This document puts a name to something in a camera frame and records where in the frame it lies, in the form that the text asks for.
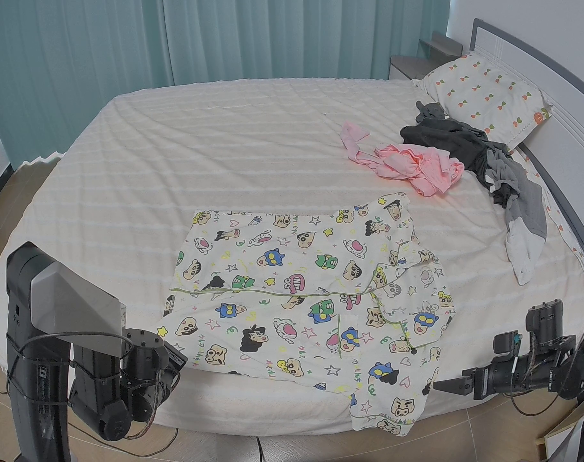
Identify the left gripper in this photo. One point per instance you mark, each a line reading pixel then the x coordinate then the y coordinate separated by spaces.
pixel 175 356

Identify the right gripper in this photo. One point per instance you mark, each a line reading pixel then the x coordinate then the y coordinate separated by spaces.
pixel 501 378

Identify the white printed pyjama top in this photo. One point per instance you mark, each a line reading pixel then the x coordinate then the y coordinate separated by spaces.
pixel 296 315

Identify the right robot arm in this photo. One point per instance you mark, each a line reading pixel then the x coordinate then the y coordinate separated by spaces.
pixel 581 359

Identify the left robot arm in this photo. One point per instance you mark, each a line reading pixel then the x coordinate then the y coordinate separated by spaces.
pixel 36 354

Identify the bed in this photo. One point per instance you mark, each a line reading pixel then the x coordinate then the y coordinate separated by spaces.
pixel 200 161

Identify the pink garment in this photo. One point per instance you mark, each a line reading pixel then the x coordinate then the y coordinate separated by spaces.
pixel 417 166

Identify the black garment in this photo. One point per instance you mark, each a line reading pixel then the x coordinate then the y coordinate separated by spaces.
pixel 450 145

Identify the dark grey garment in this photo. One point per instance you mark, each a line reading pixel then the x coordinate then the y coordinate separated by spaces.
pixel 431 111

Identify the white printed pillow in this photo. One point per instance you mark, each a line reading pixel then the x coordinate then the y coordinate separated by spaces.
pixel 489 94

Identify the grey bedside table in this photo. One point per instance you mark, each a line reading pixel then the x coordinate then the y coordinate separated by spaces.
pixel 412 63

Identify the blue-green curtain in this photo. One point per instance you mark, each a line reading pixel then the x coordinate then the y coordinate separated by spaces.
pixel 224 27

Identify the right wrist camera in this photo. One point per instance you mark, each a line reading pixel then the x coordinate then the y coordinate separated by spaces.
pixel 506 344

